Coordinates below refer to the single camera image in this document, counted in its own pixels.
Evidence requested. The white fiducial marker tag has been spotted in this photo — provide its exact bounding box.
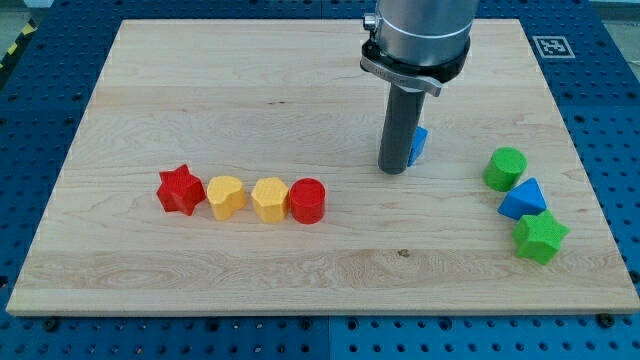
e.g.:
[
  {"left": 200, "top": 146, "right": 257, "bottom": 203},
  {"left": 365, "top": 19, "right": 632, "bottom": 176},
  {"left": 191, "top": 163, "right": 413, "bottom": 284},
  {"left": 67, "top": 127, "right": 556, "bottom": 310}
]
[{"left": 533, "top": 35, "right": 575, "bottom": 59}]

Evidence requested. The blue cube block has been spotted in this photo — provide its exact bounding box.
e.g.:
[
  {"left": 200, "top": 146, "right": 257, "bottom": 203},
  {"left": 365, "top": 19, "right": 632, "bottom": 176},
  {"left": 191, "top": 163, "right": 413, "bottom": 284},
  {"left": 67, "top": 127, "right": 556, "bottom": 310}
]
[{"left": 407, "top": 126, "right": 429, "bottom": 167}]

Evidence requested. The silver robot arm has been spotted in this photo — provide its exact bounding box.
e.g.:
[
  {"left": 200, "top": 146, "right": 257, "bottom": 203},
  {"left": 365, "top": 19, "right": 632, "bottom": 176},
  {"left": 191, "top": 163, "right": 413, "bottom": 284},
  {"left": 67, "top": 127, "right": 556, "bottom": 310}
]
[{"left": 360, "top": 0, "right": 479, "bottom": 97}]

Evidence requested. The red star block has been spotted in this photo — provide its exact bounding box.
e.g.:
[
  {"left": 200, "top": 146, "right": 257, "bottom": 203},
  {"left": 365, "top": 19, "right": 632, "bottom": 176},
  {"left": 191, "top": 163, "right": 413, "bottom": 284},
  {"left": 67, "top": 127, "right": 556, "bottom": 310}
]
[{"left": 156, "top": 164, "right": 206, "bottom": 216}]

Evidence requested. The green star block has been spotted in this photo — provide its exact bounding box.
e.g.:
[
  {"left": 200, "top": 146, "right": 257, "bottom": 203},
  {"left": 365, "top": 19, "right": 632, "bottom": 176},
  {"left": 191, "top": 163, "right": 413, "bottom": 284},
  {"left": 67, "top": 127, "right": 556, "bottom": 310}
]
[{"left": 512, "top": 210, "right": 570, "bottom": 265}]

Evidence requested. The yellow heart block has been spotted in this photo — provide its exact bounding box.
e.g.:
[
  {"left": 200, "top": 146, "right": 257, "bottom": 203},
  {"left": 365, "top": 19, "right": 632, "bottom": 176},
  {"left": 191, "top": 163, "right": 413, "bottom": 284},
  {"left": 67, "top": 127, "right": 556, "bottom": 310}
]
[{"left": 207, "top": 176, "right": 247, "bottom": 221}]

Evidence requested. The light wooden board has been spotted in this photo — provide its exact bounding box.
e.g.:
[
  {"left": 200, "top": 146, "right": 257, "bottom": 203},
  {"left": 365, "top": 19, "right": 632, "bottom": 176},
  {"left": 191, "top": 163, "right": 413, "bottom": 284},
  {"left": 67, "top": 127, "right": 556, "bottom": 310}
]
[{"left": 7, "top": 19, "right": 639, "bottom": 317}]

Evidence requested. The yellow hexagon block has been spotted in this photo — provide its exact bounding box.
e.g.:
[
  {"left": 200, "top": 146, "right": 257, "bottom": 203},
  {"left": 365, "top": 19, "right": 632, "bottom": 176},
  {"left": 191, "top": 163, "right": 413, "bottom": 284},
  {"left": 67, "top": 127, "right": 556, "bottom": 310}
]
[{"left": 251, "top": 177, "right": 289, "bottom": 223}]

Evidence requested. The blue triangle block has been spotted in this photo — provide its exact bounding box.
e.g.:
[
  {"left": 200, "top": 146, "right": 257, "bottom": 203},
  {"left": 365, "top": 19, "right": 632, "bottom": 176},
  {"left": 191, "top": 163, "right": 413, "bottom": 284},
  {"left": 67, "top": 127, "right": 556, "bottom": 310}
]
[{"left": 497, "top": 177, "right": 547, "bottom": 220}]

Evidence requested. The green cylinder block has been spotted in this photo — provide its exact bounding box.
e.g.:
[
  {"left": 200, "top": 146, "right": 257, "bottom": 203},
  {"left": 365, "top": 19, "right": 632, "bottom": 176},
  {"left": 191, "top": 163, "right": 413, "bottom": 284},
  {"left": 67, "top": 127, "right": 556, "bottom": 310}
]
[{"left": 482, "top": 147, "right": 528, "bottom": 192}]

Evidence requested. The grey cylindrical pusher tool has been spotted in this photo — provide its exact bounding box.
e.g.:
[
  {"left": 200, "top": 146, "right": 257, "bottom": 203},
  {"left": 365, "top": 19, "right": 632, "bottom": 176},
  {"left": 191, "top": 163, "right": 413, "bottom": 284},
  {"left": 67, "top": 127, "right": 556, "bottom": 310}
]
[{"left": 378, "top": 85, "right": 426, "bottom": 175}]

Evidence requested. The red cylinder block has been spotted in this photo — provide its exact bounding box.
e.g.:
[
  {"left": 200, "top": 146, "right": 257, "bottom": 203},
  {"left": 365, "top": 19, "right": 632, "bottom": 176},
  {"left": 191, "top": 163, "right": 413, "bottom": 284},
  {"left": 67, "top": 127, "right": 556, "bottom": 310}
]
[{"left": 290, "top": 178, "right": 326, "bottom": 224}]

